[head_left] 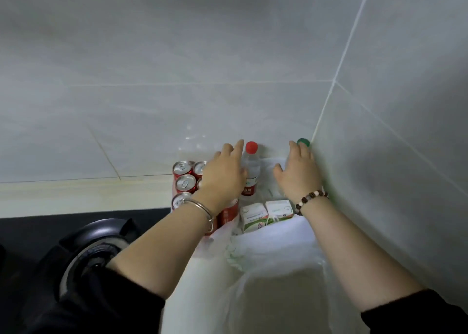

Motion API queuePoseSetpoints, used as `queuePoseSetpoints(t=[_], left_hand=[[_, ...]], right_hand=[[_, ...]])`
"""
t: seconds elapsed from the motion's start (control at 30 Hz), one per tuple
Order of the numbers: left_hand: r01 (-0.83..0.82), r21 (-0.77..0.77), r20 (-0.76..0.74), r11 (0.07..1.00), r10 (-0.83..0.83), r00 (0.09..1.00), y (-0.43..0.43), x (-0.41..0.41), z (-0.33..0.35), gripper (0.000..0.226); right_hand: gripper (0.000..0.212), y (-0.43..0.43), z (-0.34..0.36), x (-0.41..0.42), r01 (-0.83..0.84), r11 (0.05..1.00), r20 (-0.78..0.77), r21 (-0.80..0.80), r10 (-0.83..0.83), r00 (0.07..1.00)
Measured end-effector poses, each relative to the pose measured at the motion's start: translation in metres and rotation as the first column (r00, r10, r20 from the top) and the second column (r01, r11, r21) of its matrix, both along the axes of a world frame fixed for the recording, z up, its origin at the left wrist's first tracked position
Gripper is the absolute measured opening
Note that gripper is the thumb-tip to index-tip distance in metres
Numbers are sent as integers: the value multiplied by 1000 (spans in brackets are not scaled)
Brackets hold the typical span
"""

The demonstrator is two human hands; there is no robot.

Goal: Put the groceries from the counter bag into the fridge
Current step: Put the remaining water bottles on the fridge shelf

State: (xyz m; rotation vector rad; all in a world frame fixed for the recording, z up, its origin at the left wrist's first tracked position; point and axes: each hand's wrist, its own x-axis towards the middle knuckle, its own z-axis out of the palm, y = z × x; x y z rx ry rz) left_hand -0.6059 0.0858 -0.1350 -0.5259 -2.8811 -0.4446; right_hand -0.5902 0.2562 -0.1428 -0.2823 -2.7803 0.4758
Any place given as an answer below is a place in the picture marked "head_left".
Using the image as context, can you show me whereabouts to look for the person's right hand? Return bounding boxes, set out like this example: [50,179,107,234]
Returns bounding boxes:
[273,140,324,204]

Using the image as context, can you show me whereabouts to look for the person's left hand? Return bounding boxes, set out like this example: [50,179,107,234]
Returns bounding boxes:
[191,139,249,215]

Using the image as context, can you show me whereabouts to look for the red cap bottle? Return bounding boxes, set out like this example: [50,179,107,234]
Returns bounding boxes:
[239,141,262,199]

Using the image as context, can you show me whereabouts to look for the group of red cans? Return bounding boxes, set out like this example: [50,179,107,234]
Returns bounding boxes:
[171,160,240,236]

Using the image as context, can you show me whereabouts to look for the milk carton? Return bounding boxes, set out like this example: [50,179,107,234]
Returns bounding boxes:
[265,200,295,225]
[239,202,270,233]

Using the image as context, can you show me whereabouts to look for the person's left forearm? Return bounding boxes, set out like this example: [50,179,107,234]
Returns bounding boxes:
[106,195,220,300]

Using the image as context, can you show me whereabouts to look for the person's right forearm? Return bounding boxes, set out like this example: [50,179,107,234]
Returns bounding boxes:
[296,197,425,313]

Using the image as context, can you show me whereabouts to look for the person's black left sleeve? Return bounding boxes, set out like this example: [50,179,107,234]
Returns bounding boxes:
[21,266,166,334]

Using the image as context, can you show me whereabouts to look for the person's black sleeve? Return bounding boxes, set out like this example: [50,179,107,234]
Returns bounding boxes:
[361,289,468,334]
[21,266,166,334]

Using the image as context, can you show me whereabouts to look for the person's black right sleeve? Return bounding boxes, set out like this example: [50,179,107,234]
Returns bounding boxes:
[361,289,468,334]

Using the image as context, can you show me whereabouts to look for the silver bangle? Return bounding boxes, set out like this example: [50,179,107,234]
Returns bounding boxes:
[181,198,216,236]

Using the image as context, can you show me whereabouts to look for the white plastic bag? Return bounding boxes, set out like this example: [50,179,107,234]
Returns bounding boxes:
[197,156,319,272]

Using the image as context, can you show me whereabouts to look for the black glass gas hob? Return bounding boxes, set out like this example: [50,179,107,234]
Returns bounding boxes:
[0,207,173,334]

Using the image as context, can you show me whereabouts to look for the brown white beaded bracelet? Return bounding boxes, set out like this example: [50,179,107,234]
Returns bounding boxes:
[294,190,329,216]

